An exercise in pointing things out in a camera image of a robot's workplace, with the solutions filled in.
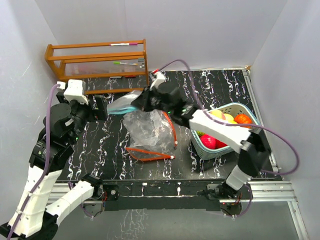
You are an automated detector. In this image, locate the blue zipper plastic bag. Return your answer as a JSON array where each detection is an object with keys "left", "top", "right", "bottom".
[{"left": 106, "top": 90, "right": 142, "bottom": 115}]

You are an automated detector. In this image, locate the green custard apple toy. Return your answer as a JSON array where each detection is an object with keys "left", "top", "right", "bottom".
[{"left": 196, "top": 131, "right": 205, "bottom": 137}]

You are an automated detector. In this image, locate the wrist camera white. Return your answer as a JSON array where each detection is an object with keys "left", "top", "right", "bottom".
[
  {"left": 150, "top": 71, "right": 166, "bottom": 89},
  {"left": 57, "top": 79, "right": 89, "bottom": 105}
]

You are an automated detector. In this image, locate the pink peach toy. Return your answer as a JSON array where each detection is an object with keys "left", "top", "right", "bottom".
[{"left": 210, "top": 109, "right": 226, "bottom": 120}]

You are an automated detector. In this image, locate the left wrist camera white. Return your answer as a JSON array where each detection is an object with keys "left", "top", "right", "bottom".
[{"left": 57, "top": 79, "right": 89, "bottom": 105}]

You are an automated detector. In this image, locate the orange pumpkin toy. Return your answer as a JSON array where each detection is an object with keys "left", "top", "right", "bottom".
[{"left": 234, "top": 113, "right": 253, "bottom": 129}]

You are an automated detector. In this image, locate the pink red dragonfruit toy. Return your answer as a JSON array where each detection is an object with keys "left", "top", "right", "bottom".
[{"left": 200, "top": 134, "right": 217, "bottom": 150}]

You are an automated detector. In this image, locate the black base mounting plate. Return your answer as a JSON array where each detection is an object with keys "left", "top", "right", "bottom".
[{"left": 85, "top": 179, "right": 253, "bottom": 213}]

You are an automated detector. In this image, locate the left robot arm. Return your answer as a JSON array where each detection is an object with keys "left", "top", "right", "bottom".
[{"left": 0, "top": 93, "right": 107, "bottom": 240}]

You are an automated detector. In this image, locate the aluminium rail frame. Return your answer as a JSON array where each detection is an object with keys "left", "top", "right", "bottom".
[{"left": 48, "top": 68, "right": 308, "bottom": 240}]

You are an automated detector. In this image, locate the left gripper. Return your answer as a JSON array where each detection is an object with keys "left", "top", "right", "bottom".
[{"left": 59, "top": 91, "right": 107, "bottom": 144}]

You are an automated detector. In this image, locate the wooden shelf rack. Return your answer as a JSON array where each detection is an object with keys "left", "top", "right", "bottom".
[{"left": 44, "top": 39, "right": 150, "bottom": 95}]

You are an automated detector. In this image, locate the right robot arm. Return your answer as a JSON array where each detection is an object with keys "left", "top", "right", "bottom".
[{"left": 131, "top": 82, "right": 271, "bottom": 199}]

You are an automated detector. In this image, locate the green marker pen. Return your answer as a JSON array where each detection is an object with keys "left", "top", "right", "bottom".
[{"left": 112, "top": 61, "right": 138, "bottom": 66}]

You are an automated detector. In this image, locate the red apple toy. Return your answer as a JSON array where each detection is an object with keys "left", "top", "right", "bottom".
[{"left": 215, "top": 139, "right": 228, "bottom": 149}]

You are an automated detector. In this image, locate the yellow pear toy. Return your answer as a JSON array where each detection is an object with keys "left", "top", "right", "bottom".
[{"left": 223, "top": 113, "right": 237, "bottom": 124}]

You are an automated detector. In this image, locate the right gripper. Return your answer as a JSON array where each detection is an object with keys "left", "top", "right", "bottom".
[{"left": 132, "top": 85, "right": 173, "bottom": 115}]

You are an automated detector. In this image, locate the pink white marker pen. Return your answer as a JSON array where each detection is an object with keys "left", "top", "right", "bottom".
[{"left": 110, "top": 42, "right": 138, "bottom": 47}]

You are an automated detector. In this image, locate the orange zipper bag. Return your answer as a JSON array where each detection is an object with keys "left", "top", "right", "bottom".
[
  {"left": 126, "top": 147, "right": 175, "bottom": 162},
  {"left": 123, "top": 110, "right": 178, "bottom": 155}
]

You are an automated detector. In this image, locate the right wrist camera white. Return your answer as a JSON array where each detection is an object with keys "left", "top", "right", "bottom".
[{"left": 150, "top": 71, "right": 166, "bottom": 89}]

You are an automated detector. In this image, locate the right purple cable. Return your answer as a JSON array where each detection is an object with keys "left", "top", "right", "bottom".
[{"left": 156, "top": 59, "right": 300, "bottom": 176}]

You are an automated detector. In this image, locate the light blue plastic basket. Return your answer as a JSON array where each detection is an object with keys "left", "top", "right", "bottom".
[{"left": 191, "top": 102, "right": 260, "bottom": 160}]

